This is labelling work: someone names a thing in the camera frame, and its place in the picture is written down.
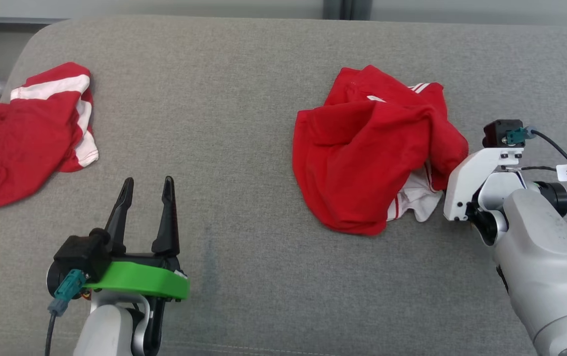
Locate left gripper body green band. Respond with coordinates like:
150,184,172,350
84,252,190,301

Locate red garment white striped trim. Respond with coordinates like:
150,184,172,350
292,65,470,236

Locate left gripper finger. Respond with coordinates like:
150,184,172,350
151,176,181,257
104,178,135,256

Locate red garment broad white stripes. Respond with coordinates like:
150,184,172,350
0,62,99,211

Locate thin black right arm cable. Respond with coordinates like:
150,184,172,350
504,166,567,253

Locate dark grey pillar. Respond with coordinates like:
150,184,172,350
323,0,372,20

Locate grey fabric sofa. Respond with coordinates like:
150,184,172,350
0,15,567,356

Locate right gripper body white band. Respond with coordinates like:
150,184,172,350
443,147,524,222

